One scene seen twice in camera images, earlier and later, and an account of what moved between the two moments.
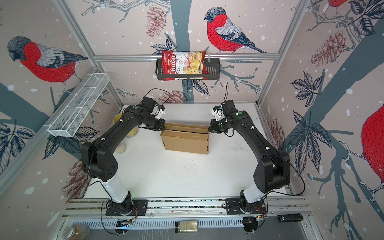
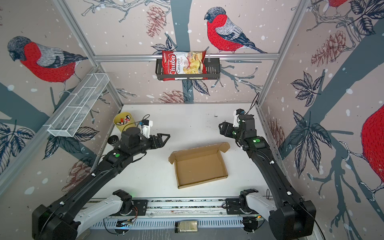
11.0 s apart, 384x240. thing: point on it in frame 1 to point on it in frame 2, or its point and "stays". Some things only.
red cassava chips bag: [183, 65] stays
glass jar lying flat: [186, 226] stays
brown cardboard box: [188, 137] to [200, 165]
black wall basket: [213, 66] stays
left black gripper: [159, 128] to [159, 135]
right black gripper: [213, 128] to [226, 128]
